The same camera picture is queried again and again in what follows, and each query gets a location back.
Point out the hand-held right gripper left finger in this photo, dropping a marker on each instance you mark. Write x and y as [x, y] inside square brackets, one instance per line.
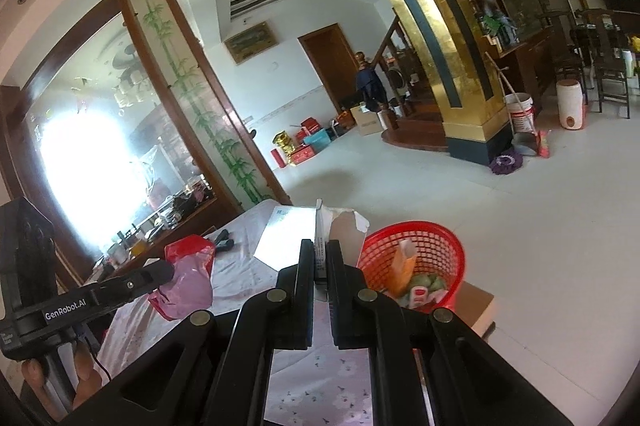
[295, 306]

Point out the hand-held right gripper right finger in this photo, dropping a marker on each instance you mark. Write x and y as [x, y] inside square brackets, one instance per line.
[345, 306]

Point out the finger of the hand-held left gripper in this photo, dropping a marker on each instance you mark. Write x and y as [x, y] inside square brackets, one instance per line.
[140, 281]

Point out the red and clear plastic bag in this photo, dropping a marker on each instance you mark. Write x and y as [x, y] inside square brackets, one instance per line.
[187, 281]

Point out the orange box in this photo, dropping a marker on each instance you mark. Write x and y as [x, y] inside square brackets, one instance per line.
[402, 266]

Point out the white cardboard box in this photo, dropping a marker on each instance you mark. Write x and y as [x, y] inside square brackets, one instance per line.
[285, 236]

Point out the red plastic basket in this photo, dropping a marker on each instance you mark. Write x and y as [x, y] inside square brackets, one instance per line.
[440, 246]

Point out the person's left hand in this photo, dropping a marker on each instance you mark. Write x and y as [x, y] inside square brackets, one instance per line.
[86, 376]

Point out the wooden sideboard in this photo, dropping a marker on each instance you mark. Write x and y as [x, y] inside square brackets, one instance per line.
[165, 226]

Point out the black toy pistol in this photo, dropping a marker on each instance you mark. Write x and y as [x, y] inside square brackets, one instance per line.
[220, 240]

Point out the flat cardboard box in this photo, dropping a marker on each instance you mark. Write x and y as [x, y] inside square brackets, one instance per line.
[475, 311]

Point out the pile of gift boxes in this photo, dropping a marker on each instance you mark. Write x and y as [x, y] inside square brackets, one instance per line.
[305, 143]

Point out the bamboo painted panel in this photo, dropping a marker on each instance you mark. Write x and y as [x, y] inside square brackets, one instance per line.
[200, 105]

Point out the wooden staircase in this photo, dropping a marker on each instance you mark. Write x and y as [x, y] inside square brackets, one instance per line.
[415, 125]

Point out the purple mop head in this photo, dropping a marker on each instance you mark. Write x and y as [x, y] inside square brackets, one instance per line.
[505, 163]

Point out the dark blue jacket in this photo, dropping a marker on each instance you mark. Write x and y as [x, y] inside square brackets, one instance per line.
[371, 88]

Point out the wooden door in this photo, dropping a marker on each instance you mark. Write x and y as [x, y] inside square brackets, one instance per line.
[330, 65]

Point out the grey dustpan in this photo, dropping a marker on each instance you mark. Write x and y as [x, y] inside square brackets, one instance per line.
[525, 143]

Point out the red broom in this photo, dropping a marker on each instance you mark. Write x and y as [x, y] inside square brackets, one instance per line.
[544, 145]

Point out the white plastic bucket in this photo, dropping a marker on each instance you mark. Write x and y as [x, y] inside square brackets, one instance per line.
[519, 113]

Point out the dark wooden display cabinet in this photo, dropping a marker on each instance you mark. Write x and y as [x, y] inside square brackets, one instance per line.
[510, 5]

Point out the row of dark wooden chairs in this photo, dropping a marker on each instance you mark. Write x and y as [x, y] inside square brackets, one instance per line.
[605, 55]

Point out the framed wall painting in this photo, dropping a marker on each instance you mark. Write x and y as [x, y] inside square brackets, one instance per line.
[250, 41]

